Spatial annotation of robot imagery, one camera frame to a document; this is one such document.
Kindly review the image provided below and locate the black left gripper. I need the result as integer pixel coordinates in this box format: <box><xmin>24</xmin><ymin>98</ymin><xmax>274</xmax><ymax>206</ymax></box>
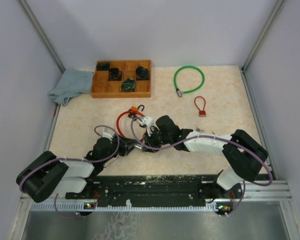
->
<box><xmin>101</xmin><ymin>132</ymin><xmax>139</xmax><ymax>164</ymax></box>

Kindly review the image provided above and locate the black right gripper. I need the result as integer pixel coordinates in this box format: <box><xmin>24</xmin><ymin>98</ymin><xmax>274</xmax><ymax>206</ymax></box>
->
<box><xmin>143</xmin><ymin>126</ymin><xmax>173</xmax><ymax>153</ymax></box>

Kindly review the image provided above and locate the red cable lock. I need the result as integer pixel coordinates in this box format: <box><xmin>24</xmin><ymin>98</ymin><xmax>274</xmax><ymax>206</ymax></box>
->
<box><xmin>115</xmin><ymin>110</ymin><xmax>145</xmax><ymax>140</ymax></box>

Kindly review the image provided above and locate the orange black padlock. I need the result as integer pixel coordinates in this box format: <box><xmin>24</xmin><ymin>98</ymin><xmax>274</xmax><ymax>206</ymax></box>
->
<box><xmin>128</xmin><ymin>104</ymin><xmax>145</xmax><ymax>119</ymax></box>

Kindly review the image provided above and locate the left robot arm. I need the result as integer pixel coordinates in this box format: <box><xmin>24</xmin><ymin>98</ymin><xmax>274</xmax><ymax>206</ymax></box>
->
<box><xmin>16</xmin><ymin>136</ymin><xmax>137</xmax><ymax>203</ymax></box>

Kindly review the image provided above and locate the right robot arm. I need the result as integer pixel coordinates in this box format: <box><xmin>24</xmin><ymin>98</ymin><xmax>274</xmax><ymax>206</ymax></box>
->
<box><xmin>139</xmin><ymin>115</ymin><xmax>269</xmax><ymax>198</ymax></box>

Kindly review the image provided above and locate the silver key bunch middle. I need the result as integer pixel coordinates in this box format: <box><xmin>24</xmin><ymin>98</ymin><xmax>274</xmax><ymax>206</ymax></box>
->
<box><xmin>195</xmin><ymin>127</ymin><xmax>204</xmax><ymax>133</ymax></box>

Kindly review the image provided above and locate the black yellow rolled item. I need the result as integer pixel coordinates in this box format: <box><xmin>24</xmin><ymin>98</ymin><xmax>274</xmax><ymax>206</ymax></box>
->
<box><xmin>120</xmin><ymin>78</ymin><xmax>136</xmax><ymax>93</ymax></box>

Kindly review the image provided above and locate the black rolled item right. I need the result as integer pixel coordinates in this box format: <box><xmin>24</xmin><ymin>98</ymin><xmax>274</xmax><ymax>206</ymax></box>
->
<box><xmin>135</xmin><ymin>66</ymin><xmax>150</xmax><ymax>81</ymax></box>

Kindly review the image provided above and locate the wooden compartment tray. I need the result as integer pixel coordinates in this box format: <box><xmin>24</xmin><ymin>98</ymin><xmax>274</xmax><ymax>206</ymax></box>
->
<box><xmin>90</xmin><ymin>59</ymin><xmax>152</xmax><ymax>98</ymax></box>

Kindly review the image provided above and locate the black rolled item far left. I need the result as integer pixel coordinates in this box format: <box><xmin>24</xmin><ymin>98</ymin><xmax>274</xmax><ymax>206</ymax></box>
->
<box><xmin>96</xmin><ymin>61</ymin><xmax>110</xmax><ymax>71</ymax></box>

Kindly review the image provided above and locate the grey blue cloth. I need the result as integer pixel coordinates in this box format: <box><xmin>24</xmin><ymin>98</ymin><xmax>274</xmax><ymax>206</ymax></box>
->
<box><xmin>48</xmin><ymin>68</ymin><xmax>94</xmax><ymax>107</ymax></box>

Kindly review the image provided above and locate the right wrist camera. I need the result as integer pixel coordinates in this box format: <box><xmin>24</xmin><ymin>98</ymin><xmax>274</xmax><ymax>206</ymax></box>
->
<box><xmin>139</xmin><ymin>116</ymin><xmax>155</xmax><ymax>134</ymax></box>

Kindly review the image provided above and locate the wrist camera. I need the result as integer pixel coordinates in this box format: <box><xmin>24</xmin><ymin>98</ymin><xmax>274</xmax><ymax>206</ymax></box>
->
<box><xmin>139</xmin><ymin>116</ymin><xmax>155</xmax><ymax>134</ymax></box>
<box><xmin>101</xmin><ymin>128</ymin><xmax>113</xmax><ymax>140</ymax></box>

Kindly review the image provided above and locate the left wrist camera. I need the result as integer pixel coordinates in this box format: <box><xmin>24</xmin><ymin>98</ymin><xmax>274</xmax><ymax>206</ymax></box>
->
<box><xmin>101</xmin><ymin>128</ymin><xmax>113</xmax><ymax>140</ymax></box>

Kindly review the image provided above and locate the green cable lock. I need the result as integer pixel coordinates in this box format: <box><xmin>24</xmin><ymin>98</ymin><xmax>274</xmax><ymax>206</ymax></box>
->
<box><xmin>173</xmin><ymin>65</ymin><xmax>206</xmax><ymax>98</ymax></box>

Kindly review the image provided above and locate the red cable padlock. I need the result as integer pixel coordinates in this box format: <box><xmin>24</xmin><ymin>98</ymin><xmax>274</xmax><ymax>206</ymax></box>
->
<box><xmin>193</xmin><ymin>96</ymin><xmax>207</xmax><ymax>118</ymax></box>

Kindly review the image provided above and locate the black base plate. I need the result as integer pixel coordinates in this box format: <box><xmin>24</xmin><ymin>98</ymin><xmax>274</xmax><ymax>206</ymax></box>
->
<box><xmin>65</xmin><ymin>174</ymin><xmax>243</xmax><ymax>208</ymax></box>

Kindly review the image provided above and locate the grey slotted cable duct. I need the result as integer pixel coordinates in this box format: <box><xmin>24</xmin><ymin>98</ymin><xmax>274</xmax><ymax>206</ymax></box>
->
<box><xmin>29</xmin><ymin>199</ymin><xmax>243</xmax><ymax>213</ymax></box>

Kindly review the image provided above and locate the aluminium frame post left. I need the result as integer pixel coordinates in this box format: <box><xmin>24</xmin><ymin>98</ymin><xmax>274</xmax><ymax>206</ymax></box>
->
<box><xmin>17</xmin><ymin>0</ymin><xmax>66</xmax><ymax>73</ymax></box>

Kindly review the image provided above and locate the aluminium frame post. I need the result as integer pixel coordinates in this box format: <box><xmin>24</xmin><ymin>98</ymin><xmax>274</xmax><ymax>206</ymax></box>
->
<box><xmin>17</xmin><ymin>0</ymin><xmax>66</xmax><ymax>73</ymax></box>
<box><xmin>241</xmin><ymin>0</ymin><xmax>286</xmax><ymax>74</ymax></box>

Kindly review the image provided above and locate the aluminium frame post right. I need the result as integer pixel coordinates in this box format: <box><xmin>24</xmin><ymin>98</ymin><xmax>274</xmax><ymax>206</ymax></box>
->
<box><xmin>241</xmin><ymin>0</ymin><xmax>286</xmax><ymax>74</ymax></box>

